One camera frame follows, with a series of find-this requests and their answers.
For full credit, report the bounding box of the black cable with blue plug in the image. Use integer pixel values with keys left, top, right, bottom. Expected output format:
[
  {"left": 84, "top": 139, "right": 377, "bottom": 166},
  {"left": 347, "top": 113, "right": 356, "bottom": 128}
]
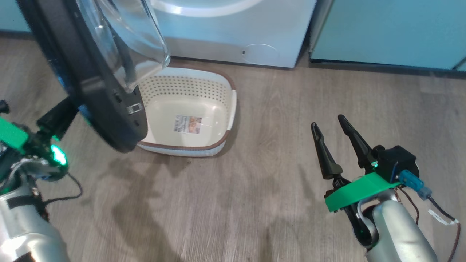
[{"left": 399, "top": 169, "right": 461, "bottom": 262}]

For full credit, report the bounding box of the dark round washing machine door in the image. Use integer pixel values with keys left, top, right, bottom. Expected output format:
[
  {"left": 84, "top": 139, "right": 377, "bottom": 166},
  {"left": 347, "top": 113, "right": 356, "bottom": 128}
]
[{"left": 16, "top": 0, "right": 171, "bottom": 153}]

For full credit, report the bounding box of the round drain filter cover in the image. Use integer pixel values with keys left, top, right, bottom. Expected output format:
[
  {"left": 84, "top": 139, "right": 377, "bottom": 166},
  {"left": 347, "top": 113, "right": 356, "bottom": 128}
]
[{"left": 242, "top": 44, "right": 280, "bottom": 66}]

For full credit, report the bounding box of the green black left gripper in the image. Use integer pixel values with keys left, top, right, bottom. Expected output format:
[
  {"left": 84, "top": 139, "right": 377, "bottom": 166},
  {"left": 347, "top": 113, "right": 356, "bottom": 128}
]
[{"left": 0, "top": 116, "right": 68, "bottom": 171}]

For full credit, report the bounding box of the thin black cable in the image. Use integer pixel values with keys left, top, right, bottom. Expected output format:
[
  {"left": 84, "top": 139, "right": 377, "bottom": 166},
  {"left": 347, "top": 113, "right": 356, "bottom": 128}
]
[{"left": 36, "top": 173, "right": 83, "bottom": 205}]

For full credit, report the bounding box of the cream perforated laundry basket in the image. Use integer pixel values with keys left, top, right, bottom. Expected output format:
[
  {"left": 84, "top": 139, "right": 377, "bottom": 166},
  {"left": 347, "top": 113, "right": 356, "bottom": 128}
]
[{"left": 137, "top": 65, "right": 238, "bottom": 158}]

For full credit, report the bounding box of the white washing machine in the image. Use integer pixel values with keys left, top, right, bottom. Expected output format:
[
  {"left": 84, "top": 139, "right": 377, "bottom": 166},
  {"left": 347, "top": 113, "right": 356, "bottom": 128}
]
[{"left": 149, "top": 0, "right": 318, "bottom": 69}]

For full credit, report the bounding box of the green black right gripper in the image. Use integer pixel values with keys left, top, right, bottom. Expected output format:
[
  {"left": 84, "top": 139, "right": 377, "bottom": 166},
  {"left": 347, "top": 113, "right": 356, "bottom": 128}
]
[{"left": 311, "top": 114, "right": 401, "bottom": 249}]

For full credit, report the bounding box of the thin brown cable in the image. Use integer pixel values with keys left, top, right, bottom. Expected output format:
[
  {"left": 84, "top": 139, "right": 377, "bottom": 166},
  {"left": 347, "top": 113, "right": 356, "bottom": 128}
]
[{"left": 397, "top": 187, "right": 420, "bottom": 225}]

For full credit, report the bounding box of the pale green cabinet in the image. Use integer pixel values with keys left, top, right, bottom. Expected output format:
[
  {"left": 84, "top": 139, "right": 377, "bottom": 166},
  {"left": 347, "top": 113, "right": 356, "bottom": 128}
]
[
  {"left": 0, "top": 0, "right": 31, "bottom": 33},
  {"left": 309, "top": 0, "right": 466, "bottom": 71}
]

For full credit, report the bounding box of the printed basket label sticker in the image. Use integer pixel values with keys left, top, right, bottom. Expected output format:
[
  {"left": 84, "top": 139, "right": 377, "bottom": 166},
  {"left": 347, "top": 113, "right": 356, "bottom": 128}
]
[{"left": 174, "top": 115, "right": 202, "bottom": 134}]

